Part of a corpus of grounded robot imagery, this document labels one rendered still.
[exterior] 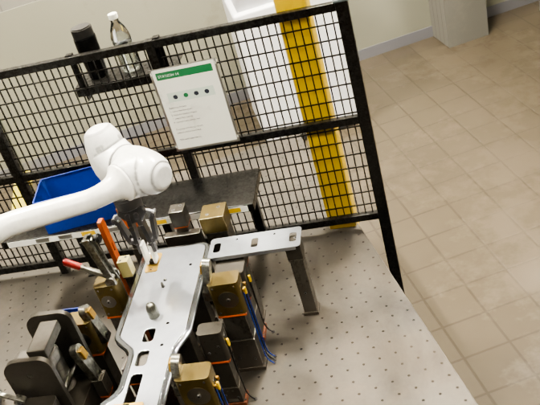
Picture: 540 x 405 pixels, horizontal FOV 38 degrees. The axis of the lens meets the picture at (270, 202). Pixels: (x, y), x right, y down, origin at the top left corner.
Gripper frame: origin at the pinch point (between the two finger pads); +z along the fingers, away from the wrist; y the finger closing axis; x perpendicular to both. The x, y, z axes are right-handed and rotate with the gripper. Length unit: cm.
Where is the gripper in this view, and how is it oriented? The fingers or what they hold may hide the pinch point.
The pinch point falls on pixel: (149, 251)
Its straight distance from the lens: 228.5
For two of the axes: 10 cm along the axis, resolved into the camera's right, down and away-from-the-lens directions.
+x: 0.8, -5.7, 8.2
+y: 9.7, -1.6, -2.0
